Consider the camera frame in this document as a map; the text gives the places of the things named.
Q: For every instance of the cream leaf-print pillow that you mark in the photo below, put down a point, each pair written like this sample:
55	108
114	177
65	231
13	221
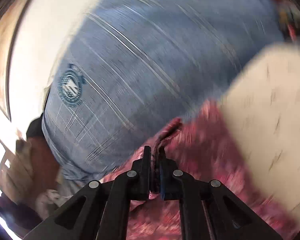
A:
261	110

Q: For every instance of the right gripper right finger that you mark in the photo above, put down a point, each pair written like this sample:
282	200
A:
209	210

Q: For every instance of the blue plaid pillow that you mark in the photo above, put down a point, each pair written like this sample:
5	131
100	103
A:
136	64

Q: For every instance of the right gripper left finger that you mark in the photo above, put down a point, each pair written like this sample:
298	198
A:
99	210

